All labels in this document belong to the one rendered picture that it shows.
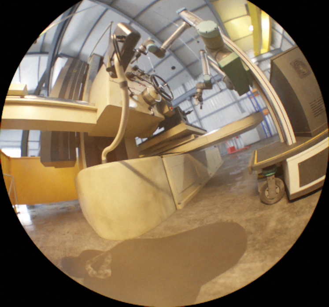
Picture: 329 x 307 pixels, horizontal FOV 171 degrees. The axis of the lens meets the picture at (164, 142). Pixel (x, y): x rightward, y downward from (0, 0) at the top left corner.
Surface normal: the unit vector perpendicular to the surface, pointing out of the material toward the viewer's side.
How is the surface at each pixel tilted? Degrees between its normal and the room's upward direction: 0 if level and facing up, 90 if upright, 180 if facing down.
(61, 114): 90
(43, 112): 90
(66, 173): 90
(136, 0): 169
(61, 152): 90
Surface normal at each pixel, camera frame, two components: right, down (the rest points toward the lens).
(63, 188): 0.75, -0.35
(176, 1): 0.15, 0.92
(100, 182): 0.15, -0.26
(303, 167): -0.74, 0.06
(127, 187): 0.58, -0.34
